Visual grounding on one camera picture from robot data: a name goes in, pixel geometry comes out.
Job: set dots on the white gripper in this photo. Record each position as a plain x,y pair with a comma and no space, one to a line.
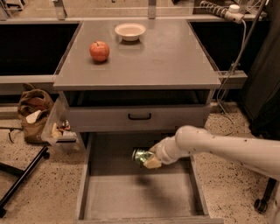
163,151

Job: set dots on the green crushed can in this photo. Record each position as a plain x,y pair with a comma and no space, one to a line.
141,156

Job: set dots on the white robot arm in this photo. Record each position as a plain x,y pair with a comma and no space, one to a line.
258,155

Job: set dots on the closed top drawer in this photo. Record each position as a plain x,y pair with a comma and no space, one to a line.
111,119

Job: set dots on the open grey drawer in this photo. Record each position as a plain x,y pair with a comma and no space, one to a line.
114,189

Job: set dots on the grey cabinet counter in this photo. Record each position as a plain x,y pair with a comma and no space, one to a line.
167,56

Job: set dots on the clear plastic bin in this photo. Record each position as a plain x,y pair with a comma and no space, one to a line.
58,132

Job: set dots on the red apple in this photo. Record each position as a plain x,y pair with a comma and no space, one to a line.
99,51

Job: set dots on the black office chair base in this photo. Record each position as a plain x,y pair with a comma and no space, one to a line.
261,205

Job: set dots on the white bowl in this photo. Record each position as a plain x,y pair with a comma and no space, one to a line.
130,31

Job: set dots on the brown fabric bag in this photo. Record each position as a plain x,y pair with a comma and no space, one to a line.
35,105

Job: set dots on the black metal stand leg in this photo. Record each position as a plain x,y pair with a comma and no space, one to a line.
21,176

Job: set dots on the black drawer handle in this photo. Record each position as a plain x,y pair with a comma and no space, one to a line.
139,117

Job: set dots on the white coiled hose fixture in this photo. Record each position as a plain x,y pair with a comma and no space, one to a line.
230,13

